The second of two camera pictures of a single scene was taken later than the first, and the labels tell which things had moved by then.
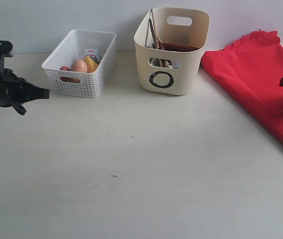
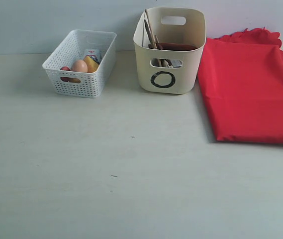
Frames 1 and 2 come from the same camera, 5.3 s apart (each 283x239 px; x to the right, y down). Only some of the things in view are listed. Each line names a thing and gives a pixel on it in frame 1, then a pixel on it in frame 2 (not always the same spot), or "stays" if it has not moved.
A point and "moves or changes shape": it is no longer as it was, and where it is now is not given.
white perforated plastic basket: (71, 48) stays
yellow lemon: (74, 80) stays
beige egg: (79, 65) stays
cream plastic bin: (169, 43) stays
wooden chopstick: (153, 34) moves or changes shape
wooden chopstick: (147, 30) moves or changes shape
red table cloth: (253, 64) moves or changes shape
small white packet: (93, 53) stays
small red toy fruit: (65, 78) stays
